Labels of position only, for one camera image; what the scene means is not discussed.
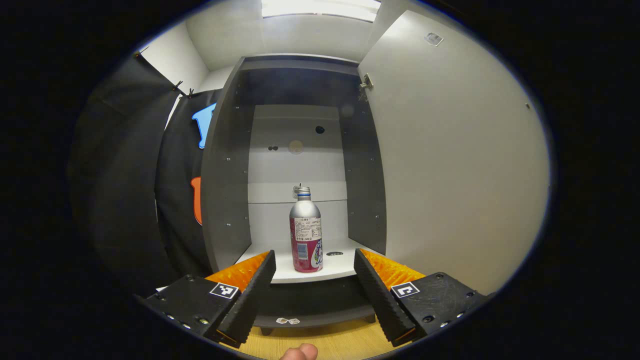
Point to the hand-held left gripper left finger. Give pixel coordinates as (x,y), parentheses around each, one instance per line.
(250,300)

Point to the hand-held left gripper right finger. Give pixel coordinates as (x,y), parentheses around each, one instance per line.
(380,300)

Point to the silver bottle with red label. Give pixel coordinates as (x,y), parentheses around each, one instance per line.
(305,235)

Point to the dark grey cabinet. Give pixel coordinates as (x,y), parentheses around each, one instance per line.
(225,175)

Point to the light grey cabinet door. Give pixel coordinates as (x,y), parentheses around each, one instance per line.
(450,175)

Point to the metal door hinge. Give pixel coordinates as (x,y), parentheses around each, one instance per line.
(366,85)

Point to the black backdrop cloth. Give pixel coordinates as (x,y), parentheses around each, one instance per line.
(125,200)

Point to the large ceiling light panel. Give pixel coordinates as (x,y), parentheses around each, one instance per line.
(320,9)

